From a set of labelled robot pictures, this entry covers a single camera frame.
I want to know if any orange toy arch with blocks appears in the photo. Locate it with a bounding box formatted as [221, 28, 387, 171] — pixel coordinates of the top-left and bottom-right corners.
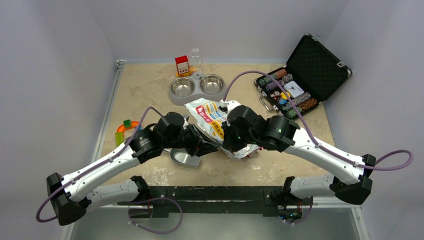
[115, 119, 143, 147]

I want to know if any clear water bottle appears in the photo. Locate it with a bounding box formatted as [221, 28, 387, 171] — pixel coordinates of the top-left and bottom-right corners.
[189, 48, 203, 76]

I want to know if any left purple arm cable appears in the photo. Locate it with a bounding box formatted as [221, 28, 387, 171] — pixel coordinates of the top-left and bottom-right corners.
[35, 106, 165, 223]

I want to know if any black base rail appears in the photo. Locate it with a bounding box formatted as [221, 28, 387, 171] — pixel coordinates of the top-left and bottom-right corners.
[119, 186, 312, 218]

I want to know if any grey double pet bowl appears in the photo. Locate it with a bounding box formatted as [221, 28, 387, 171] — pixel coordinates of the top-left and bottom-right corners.
[168, 74, 227, 106]

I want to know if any pet food bag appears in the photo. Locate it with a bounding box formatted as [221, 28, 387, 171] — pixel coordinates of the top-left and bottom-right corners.
[184, 98, 262, 159]

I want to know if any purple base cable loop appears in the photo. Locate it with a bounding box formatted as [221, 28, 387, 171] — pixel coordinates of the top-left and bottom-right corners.
[128, 194, 184, 234]

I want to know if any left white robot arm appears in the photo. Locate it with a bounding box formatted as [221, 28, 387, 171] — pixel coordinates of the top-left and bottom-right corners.
[46, 112, 220, 226]

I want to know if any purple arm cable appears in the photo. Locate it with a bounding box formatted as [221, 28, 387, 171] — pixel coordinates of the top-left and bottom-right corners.
[35, 106, 165, 223]
[222, 70, 414, 172]

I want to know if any red toy block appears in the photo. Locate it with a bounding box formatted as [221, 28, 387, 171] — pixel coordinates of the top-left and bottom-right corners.
[174, 55, 193, 77]

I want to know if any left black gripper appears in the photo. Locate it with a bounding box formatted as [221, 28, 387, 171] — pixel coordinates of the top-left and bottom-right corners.
[162, 122, 220, 156]

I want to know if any black poker chip case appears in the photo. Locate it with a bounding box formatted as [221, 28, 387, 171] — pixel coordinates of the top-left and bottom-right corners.
[254, 33, 352, 120]

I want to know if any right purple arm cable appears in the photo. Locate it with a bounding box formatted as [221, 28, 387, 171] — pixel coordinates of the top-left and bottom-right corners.
[222, 70, 414, 172]

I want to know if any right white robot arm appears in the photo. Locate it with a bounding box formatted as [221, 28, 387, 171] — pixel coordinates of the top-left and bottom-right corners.
[219, 101, 376, 205]

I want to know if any silver metal scoop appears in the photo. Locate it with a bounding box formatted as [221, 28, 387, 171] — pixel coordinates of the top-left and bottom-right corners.
[163, 148, 201, 168]

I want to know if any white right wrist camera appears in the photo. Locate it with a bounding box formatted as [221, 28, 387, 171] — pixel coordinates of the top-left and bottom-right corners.
[218, 99, 241, 115]

